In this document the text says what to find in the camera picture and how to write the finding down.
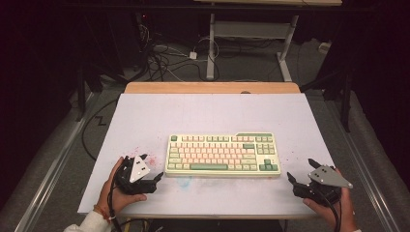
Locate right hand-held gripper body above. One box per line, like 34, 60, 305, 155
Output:
291, 164, 354, 208

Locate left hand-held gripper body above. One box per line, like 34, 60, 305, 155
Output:
113, 155, 158, 196

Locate green and cream keyboard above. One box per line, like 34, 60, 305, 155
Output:
164, 131, 282, 179

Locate person's left hand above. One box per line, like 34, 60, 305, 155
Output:
96, 156, 148, 218

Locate person's right hand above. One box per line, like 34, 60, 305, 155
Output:
303, 167, 359, 232

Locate black stand legs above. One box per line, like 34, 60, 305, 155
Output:
299, 62, 354, 133
74, 62, 131, 123

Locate white table mat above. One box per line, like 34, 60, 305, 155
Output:
76, 92, 337, 220

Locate small white box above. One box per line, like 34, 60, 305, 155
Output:
317, 41, 334, 55

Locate black device with red light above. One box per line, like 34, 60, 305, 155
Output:
134, 12, 153, 71

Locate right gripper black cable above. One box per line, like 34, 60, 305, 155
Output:
308, 185, 343, 232

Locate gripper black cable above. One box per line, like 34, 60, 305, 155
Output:
106, 163, 124, 232
308, 185, 343, 232

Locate metal floor rail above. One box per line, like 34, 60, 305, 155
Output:
13, 92, 96, 232
323, 98, 402, 232

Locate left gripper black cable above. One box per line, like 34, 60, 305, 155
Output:
106, 163, 124, 232

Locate orange bracelet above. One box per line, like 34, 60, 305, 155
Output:
93, 204, 113, 222

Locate black floor cable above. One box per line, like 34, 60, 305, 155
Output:
80, 97, 121, 162

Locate tangle of floor cables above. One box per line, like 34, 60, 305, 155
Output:
138, 23, 221, 83

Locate white table frame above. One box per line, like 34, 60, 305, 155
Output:
192, 0, 343, 83

